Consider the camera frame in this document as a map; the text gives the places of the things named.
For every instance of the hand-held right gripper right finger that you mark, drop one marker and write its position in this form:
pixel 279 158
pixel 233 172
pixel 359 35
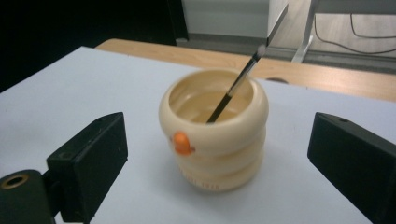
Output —
pixel 358 165

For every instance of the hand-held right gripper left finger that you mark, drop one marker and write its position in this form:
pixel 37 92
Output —
pixel 90 168

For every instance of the cream ribbed cup orange knob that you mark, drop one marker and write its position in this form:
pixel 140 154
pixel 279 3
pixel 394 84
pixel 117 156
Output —
pixel 218 155

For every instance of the thin black brush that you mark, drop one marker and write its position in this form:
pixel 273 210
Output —
pixel 239 79

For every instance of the white table board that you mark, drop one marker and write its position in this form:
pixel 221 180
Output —
pixel 93 90

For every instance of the grey cabinet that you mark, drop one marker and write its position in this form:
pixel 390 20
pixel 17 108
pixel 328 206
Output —
pixel 224 18

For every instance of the white metal desk frame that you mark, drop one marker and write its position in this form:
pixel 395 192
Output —
pixel 306 31

